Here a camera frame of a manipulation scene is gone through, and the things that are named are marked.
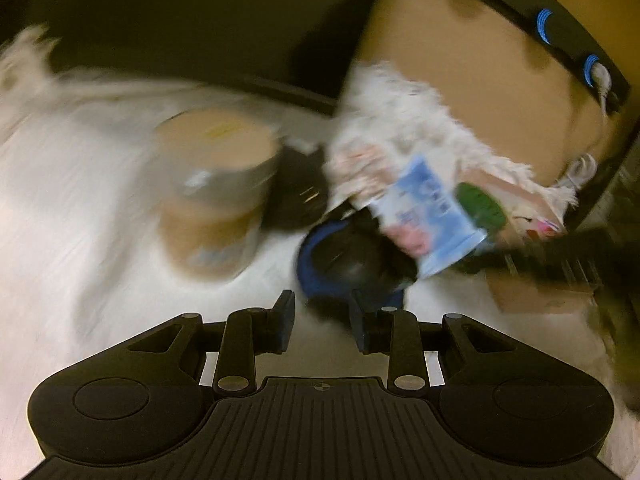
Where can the pink cardboard box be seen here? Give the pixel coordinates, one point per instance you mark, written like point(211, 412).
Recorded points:
point(535, 300)

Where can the black plush toy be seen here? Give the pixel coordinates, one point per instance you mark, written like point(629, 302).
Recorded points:
point(295, 190)

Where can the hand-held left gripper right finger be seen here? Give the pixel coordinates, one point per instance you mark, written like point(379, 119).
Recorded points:
point(358, 327)

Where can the green-lidded glass jar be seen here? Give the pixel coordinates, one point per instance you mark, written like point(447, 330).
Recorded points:
point(215, 195)

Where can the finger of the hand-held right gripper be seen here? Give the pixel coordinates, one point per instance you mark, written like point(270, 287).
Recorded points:
point(505, 260)

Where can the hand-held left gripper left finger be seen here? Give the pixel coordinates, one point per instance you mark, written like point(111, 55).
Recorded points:
point(284, 322)

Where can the green round lid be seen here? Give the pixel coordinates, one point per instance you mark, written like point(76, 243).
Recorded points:
point(481, 206)

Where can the white fringed blanket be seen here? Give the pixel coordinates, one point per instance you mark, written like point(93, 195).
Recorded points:
point(75, 210)

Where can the blue tissue packet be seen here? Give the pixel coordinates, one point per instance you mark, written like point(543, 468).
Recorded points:
point(430, 220)

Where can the black bar with blue rings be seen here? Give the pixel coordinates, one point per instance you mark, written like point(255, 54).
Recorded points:
point(550, 22)

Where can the pink checked lace cloth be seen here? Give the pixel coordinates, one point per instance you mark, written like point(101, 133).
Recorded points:
point(356, 170)

